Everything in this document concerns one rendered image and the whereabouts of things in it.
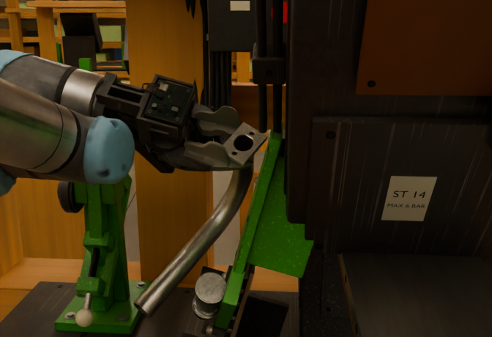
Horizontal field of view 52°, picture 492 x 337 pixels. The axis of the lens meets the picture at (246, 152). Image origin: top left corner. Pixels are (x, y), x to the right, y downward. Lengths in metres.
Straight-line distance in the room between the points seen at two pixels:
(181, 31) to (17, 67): 0.33
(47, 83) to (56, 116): 0.17
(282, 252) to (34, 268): 0.72
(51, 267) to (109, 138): 0.68
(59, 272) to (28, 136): 0.70
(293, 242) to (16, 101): 0.33
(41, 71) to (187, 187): 0.40
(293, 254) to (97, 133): 0.26
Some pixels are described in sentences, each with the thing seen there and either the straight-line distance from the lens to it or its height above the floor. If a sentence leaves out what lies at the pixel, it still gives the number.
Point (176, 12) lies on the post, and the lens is 0.93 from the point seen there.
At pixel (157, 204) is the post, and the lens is 1.01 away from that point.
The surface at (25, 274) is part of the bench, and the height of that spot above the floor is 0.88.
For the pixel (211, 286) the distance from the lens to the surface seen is 0.63.
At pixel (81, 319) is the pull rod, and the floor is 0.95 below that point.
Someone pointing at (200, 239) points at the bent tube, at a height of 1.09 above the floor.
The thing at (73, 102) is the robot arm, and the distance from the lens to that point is 0.68.
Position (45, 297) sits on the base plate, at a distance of 1.05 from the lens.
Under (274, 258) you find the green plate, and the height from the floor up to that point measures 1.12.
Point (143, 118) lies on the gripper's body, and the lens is 0.63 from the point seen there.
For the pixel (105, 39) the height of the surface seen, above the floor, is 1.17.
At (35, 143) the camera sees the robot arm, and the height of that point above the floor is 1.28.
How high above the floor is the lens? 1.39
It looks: 14 degrees down
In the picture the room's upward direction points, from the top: straight up
